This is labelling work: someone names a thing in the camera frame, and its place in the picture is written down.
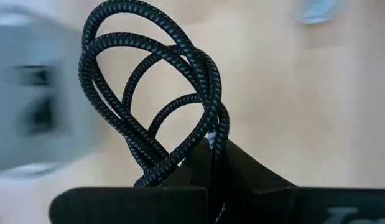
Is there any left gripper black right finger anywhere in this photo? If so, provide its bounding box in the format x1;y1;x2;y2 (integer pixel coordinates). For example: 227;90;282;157
221;139;385;224

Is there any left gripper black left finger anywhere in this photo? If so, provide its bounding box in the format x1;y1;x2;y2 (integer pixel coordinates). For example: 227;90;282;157
49;138;212;224

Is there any black braided USB-C cable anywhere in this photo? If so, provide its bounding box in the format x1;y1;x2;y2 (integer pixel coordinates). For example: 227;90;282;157
78;0;231;224

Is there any white plastic bin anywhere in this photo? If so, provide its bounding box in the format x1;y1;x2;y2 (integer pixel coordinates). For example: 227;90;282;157
0;4;108;180

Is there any white coiled USB-C cable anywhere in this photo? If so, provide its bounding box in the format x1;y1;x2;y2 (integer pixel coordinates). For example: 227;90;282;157
296;0;341;26

